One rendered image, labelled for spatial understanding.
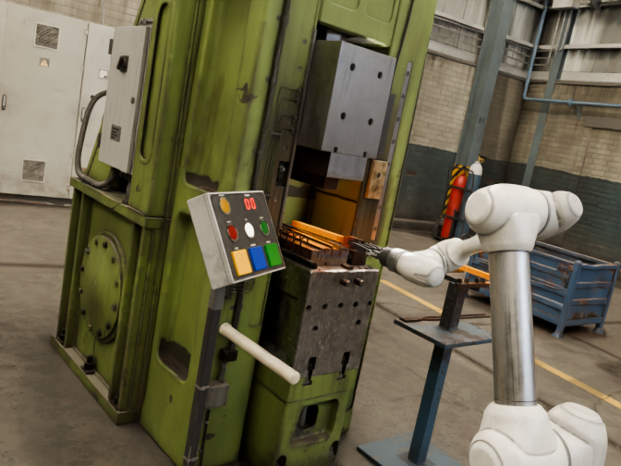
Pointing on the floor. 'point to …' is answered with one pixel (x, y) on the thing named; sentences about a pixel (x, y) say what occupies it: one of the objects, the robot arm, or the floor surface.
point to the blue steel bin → (563, 286)
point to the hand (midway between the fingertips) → (355, 243)
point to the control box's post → (203, 374)
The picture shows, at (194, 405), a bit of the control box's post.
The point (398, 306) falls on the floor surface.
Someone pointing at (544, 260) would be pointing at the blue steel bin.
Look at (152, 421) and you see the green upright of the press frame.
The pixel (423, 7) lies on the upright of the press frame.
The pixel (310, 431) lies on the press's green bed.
